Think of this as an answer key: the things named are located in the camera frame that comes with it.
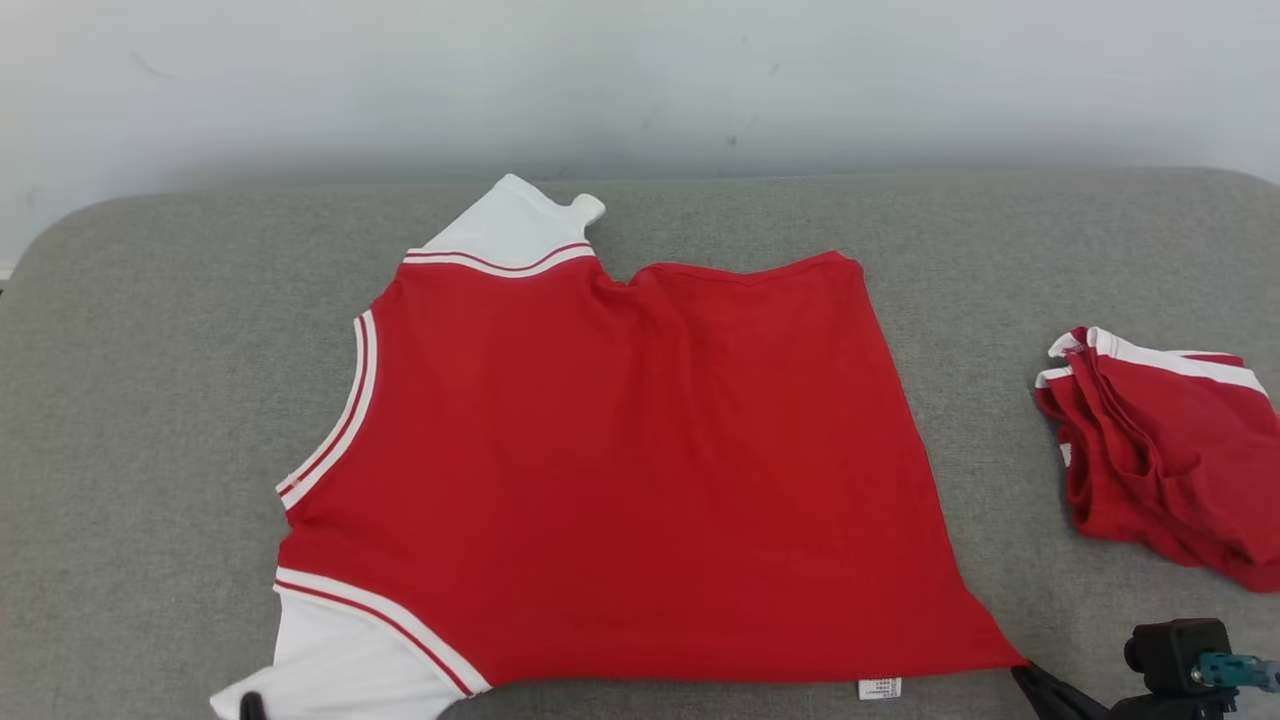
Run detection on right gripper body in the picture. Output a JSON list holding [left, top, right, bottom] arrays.
[[1100, 691, 1242, 720]]

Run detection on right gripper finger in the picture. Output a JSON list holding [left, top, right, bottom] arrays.
[[1010, 662, 1112, 720]]

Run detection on red shorts with white trim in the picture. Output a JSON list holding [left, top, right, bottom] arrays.
[[1033, 325, 1280, 595]]

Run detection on red jersey with white sleeves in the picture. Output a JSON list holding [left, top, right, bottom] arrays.
[[210, 173, 1031, 720]]

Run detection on grey fabric sofa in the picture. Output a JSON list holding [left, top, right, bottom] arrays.
[[0, 167, 1280, 720]]

